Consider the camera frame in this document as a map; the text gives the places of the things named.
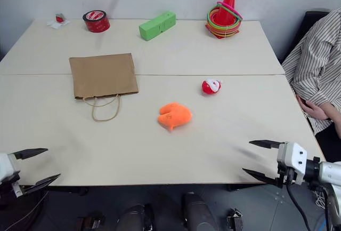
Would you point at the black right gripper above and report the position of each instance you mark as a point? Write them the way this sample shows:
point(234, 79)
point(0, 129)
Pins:
point(287, 176)

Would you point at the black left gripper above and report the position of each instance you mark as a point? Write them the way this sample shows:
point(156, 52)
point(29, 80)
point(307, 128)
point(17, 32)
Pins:
point(12, 185)

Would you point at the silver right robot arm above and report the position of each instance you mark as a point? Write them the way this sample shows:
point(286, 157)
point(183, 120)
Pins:
point(330, 175)

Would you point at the brown paper bag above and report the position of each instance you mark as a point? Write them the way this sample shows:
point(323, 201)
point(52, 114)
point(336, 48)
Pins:
point(104, 76)

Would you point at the person's bare hand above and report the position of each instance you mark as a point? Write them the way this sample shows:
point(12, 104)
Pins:
point(315, 111)

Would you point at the dark block shape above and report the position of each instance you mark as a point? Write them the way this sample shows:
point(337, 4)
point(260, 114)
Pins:
point(235, 220)

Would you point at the dark rounded shape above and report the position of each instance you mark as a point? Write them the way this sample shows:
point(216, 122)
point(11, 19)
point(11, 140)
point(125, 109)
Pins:
point(198, 212)
point(136, 217)

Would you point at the red and white plush toy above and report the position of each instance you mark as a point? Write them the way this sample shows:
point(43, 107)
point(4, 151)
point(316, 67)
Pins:
point(211, 87)

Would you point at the orange plush toy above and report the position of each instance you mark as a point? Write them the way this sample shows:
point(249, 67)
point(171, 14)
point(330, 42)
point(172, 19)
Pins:
point(174, 116)

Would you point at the person in striped shirt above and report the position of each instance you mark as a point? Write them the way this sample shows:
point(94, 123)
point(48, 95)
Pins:
point(314, 60)

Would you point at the black chair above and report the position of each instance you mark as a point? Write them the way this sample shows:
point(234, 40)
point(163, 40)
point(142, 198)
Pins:
point(301, 36)

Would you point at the stack of coloured plastic rings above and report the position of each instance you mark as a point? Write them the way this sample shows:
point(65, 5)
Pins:
point(213, 28)

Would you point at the white crumpled wrapper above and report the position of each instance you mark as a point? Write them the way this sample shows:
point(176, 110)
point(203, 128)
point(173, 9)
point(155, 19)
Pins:
point(56, 24)

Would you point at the small strawberry toy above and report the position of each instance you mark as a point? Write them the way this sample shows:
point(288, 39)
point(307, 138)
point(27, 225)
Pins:
point(60, 18)

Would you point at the orange traffic cone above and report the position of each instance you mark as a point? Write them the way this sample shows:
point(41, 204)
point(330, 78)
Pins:
point(226, 9)

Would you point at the red adhesive tape roll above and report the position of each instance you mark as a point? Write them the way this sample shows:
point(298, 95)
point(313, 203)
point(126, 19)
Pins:
point(96, 22)

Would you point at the green rectangular box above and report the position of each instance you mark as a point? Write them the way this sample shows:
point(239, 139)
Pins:
point(155, 26)

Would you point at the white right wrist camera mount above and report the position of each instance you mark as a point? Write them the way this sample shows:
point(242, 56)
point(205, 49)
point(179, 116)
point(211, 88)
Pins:
point(291, 156)

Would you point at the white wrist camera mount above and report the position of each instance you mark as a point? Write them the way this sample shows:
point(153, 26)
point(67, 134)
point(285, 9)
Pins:
point(291, 156)
point(5, 165)

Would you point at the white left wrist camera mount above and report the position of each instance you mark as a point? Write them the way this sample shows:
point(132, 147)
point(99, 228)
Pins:
point(5, 165)

